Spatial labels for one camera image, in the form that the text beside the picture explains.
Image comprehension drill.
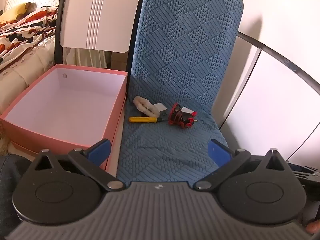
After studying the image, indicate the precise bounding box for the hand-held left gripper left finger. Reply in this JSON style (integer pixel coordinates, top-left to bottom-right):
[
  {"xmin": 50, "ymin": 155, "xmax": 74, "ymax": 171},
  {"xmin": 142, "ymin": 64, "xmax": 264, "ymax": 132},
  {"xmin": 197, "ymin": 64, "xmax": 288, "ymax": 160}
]
[{"xmin": 30, "ymin": 139, "xmax": 125, "ymax": 192}]

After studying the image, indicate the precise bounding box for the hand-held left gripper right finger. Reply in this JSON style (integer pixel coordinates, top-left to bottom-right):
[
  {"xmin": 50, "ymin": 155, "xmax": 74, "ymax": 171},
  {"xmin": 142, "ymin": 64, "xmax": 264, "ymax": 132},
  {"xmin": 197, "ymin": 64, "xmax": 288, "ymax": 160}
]
[{"xmin": 195, "ymin": 139, "xmax": 292, "ymax": 192}]

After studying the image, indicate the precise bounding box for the red and black toy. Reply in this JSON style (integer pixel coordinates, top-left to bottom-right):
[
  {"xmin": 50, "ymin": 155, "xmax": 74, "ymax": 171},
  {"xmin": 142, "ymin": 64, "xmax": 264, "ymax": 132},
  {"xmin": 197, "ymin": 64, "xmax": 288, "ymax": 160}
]
[{"xmin": 168, "ymin": 102, "xmax": 198, "ymax": 128}]

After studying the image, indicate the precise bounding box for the yellow handle screwdriver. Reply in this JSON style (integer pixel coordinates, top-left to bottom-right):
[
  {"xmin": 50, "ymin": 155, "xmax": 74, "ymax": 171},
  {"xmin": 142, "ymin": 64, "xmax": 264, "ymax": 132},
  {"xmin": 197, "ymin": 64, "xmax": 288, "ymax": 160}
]
[{"xmin": 129, "ymin": 116, "xmax": 165, "ymax": 123}]

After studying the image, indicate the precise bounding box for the pink cardboard box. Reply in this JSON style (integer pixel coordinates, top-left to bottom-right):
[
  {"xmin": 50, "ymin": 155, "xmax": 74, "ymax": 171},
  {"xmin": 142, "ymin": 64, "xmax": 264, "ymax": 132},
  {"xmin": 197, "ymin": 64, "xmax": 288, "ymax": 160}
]
[{"xmin": 0, "ymin": 64, "xmax": 128, "ymax": 173}]

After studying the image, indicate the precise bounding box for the white fluffy hair clip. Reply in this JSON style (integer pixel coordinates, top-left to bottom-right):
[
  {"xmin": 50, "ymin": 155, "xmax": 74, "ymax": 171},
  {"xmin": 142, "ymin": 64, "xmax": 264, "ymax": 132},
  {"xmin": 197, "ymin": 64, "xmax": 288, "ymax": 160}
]
[{"xmin": 132, "ymin": 96, "xmax": 158, "ymax": 117}]

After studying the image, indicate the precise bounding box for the person's right hand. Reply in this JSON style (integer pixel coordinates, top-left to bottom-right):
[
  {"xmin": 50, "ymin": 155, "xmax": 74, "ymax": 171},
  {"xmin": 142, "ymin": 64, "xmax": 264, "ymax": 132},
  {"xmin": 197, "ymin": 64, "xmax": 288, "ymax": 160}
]
[{"xmin": 306, "ymin": 219, "xmax": 320, "ymax": 234}]

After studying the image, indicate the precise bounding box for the cream pleated bed skirt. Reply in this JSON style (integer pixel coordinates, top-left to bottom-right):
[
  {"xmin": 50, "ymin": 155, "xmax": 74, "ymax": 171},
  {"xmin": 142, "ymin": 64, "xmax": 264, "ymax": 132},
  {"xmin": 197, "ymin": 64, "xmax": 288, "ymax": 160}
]
[{"xmin": 62, "ymin": 47, "xmax": 110, "ymax": 68}]

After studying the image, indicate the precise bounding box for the person's leg in dark jeans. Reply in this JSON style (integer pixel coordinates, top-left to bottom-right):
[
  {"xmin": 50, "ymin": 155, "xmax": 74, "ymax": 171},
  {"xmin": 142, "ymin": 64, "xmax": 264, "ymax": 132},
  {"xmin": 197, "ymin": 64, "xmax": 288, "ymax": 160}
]
[{"xmin": 0, "ymin": 154, "xmax": 27, "ymax": 233}]

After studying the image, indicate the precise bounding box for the cream quilted bedspread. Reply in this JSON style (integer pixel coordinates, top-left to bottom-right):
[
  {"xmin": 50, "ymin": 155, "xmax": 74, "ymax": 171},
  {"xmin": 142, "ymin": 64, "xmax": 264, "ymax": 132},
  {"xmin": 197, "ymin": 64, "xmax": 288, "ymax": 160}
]
[{"xmin": 0, "ymin": 36, "xmax": 57, "ymax": 115}]

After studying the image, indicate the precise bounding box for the blue quilted chair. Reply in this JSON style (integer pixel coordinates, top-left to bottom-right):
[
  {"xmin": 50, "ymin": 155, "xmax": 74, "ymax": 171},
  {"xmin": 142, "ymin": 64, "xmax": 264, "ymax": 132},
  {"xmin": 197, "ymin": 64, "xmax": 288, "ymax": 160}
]
[{"xmin": 116, "ymin": 0, "xmax": 244, "ymax": 184}]

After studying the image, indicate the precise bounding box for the patterned red and cream blanket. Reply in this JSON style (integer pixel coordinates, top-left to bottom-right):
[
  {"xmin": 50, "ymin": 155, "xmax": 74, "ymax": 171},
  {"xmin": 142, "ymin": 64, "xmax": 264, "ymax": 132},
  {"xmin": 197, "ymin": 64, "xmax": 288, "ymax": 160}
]
[{"xmin": 0, "ymin": 6, "xmax": 58, "ymax": 65}]

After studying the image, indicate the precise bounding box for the yellow pillow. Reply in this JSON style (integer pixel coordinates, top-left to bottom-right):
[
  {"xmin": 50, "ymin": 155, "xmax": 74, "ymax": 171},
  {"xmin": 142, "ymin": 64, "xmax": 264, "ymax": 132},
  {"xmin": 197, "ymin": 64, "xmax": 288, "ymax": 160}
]
[{"xmin": 0, "ymin": 2, "xmax": 35, "ymax": 24}]

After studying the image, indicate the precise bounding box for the black curved metal frame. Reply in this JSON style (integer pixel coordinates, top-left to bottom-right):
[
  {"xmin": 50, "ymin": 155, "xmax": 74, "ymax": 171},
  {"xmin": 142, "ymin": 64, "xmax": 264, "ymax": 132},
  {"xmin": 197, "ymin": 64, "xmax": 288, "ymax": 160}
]
[{"xmin": 219, "ymin": 31, "xmax": 320, "ymax": 130}]

